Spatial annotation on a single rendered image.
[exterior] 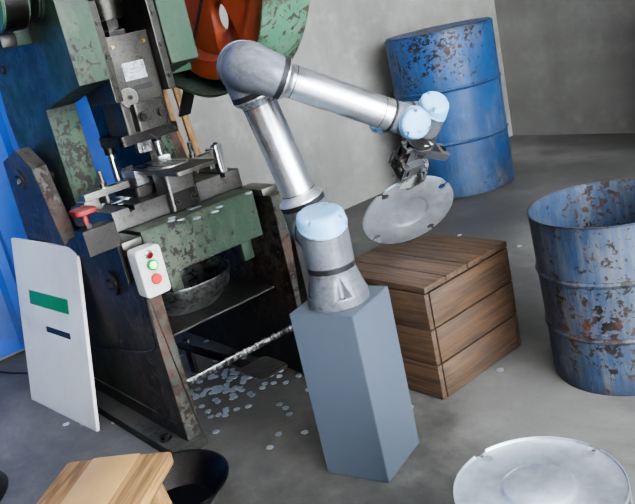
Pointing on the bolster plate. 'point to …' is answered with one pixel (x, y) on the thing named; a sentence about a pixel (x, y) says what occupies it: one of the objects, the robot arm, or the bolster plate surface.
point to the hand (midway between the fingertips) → (408, 184)
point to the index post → (218, 157)
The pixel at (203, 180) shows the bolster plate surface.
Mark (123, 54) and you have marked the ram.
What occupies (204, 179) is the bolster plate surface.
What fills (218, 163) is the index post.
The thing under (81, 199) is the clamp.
